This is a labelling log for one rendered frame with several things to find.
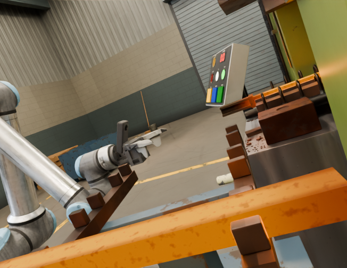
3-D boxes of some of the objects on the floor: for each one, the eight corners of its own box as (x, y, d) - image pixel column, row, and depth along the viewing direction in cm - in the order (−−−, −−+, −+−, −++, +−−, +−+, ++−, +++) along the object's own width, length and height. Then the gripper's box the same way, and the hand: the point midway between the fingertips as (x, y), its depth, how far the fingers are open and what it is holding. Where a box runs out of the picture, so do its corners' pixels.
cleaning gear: (137, 139, 880) (118, 99, 856) (151, 130, 986) (135, 93, 962) (157, 132, 847) (138, 90, 824) (169, 123, 953) (153, 85, 930)
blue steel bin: (71, 184, 604) (57, 156, 592) (97, 168, 668) (85, 142, 656) (105, 177, 533) (89, 145, 522) (130, 160, 598) (117, 131, 586)
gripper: (132, 157, 108) (175, 143, 101) (108, 178, 90) (158, 162, 83) (123, 138, 107) (166, 122, 99) (97, 156, 89) (147, 137, 81)
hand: (159, 133), depth 91 cm, fingers open, 14 cm apart
